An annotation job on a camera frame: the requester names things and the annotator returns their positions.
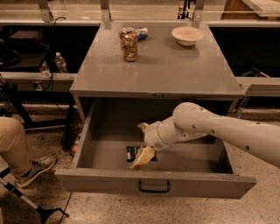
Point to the dark blue rxbar wrapper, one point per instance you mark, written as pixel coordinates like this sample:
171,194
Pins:
131,152

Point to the clear plastic water bottle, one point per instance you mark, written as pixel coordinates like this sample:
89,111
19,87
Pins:
61,64

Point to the grey open drawer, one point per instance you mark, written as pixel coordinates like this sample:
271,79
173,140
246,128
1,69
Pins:
200,168

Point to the grey sneaker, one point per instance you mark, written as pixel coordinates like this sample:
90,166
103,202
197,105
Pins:
45,164

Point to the grey metal cabinet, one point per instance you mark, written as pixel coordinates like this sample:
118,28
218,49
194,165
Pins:
132,91

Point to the gold soda can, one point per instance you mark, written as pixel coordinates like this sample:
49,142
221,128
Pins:
128,38

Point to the black drawer handle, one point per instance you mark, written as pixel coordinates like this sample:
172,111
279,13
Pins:
154,188

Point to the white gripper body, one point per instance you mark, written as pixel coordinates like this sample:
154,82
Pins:
151,136

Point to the small clear plastic cup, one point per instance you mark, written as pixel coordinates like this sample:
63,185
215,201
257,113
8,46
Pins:
45,71

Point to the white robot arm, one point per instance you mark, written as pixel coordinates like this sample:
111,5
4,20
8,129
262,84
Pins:
190,121

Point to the person's leg khaki trousers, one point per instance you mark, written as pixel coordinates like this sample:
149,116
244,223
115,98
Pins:
13,147

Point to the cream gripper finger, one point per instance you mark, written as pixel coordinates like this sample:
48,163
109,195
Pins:
143,157
143,126

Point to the blue crumpled snack bag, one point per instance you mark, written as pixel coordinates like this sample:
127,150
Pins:
142,33

